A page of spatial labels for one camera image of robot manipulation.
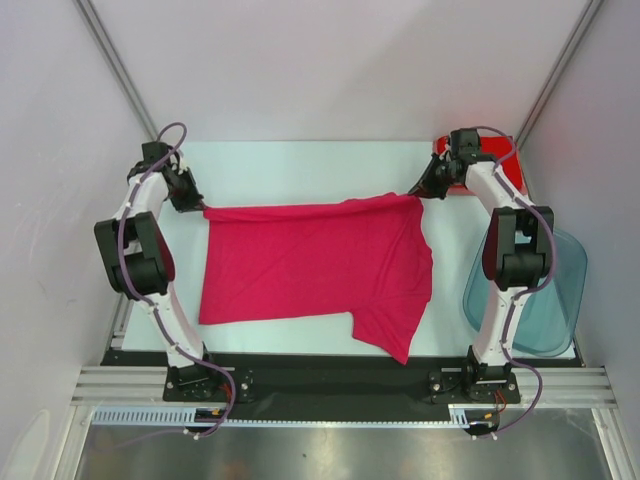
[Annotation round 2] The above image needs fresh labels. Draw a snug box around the magenta pink t shirt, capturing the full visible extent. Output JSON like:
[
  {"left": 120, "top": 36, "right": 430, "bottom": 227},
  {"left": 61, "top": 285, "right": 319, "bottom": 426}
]
[{"left": 199, "top": 193, "right": 433, "bottom": 364}]

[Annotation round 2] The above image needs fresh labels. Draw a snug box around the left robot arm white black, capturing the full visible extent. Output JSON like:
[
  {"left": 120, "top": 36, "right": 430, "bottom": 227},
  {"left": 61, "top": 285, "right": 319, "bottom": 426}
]
[{"left": 94, "top": 140, "right": 232, "bottom": 402}]

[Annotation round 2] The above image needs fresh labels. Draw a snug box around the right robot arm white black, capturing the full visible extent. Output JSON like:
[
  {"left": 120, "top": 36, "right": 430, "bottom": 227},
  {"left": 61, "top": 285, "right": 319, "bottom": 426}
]
[{"left": 409, "top": 127, "right": 556, "bottom": 403}]

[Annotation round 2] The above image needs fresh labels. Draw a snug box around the folded light pink t shirt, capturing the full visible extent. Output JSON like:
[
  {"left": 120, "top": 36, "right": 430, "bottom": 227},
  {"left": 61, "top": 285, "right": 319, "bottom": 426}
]
[{"left": 447, "top": 185, "right": 473, "bottom": 197}]

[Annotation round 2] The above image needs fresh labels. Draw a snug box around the folded red t shirt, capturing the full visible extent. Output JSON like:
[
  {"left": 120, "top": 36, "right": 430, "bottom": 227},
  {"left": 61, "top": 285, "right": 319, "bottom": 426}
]
[{"left": 432, "top": 133, "right": 528, "bottom": 195}]

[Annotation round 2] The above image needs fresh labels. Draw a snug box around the teal transparent plastic bin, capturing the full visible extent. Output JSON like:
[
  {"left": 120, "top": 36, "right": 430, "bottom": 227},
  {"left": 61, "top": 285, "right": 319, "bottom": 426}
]
[{"left": 462, "top": 229, "right": 588, "bottom": 357}]

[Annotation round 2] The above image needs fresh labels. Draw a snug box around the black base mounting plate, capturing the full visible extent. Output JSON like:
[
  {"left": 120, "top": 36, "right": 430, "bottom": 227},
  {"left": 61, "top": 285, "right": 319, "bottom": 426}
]
[{"left": 99, "top": 349, "right": 584, "bottom": 421}]

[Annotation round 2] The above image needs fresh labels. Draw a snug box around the right aluminium frame post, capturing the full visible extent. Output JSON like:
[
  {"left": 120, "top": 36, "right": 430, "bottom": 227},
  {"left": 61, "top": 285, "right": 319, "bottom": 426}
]
[{"left": 516, "top": 0, "right": 606, "bottom": 147}]

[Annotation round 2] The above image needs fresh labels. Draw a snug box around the aluminium frame post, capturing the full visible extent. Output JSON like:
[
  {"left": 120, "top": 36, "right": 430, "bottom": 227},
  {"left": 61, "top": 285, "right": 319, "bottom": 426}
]
[
  {"left": 72, "top": 0, "right": 159, "bottom": 140},
  {"left": 516, "top": 0, "right": 606, "bottom": 147}
]

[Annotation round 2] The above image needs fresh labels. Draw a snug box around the left aluminium frame post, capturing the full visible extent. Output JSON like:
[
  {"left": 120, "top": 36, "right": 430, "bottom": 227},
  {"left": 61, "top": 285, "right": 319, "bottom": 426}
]
[{"left": 72, "top": 0, "right": 159, "bottom": 140}]

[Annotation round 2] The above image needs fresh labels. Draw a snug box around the grey slotted cable duct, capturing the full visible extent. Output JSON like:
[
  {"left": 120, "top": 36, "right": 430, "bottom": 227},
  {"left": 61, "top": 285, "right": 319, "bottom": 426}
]
[{"left": 92, "top": 406, "right": 497, "bottom": 430}]

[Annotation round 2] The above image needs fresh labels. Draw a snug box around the front aluminium frame rail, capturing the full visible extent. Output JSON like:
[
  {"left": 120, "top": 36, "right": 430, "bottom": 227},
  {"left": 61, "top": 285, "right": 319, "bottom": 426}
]
[{"left": 72, "top": 366, "right": 617, "bottom": 409}]

